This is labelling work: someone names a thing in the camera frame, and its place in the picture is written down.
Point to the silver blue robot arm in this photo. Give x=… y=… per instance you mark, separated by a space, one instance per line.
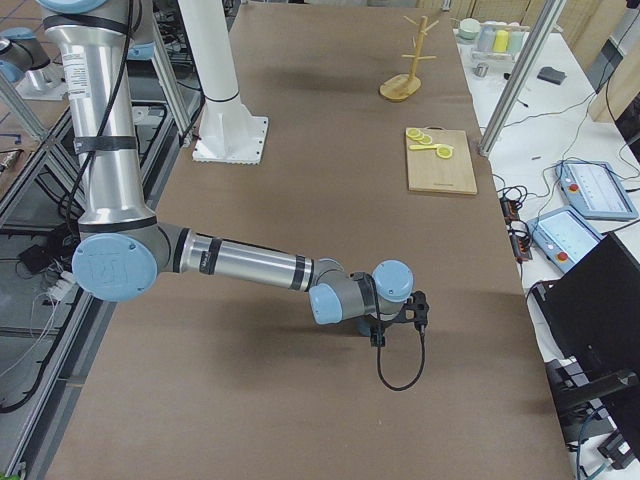
x=123 y=247

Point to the wooden cup storage rack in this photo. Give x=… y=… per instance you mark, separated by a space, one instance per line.
x=400 y=87

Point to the small steel cup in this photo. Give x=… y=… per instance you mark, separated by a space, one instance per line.
x=481 y=70

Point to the grey cup on tray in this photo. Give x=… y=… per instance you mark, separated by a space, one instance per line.
x=486 y=39

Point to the yellow cup on tray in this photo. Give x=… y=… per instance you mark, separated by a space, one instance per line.
x=501 y=41

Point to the wooden cutting board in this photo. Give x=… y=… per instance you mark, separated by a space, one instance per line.
x=429 y=173

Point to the yellow plastic knife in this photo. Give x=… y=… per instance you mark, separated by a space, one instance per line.
x=416 y=147

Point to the lemon slice under knife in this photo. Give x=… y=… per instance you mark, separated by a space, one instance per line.
x=444 y=151

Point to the black power strip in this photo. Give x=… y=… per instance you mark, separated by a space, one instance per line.
x=518 y=231

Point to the near teach pendant tablet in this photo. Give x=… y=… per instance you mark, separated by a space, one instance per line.
x=564 y=236

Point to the teach pendant tablet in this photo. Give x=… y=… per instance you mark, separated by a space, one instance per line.
x=564 y=236
x=594 y=191

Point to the pale green bowl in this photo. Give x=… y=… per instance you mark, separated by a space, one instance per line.
x=468 y=29

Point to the far teach pendant tablet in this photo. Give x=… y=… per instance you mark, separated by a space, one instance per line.
x=594 y=191

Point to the black monitor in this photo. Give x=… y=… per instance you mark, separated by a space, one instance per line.
x=593 y=310

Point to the black flat pad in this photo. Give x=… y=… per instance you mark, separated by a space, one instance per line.
x=551 y=75

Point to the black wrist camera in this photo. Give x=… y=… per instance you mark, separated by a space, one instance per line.
x=415 y=310

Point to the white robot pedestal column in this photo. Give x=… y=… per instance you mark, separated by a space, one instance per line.
x=228 y=132

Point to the lemon slice near handle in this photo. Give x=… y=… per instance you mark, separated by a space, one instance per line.
x=414 y=133

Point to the aluminium frame post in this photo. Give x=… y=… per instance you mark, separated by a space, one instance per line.
x=531 y=50

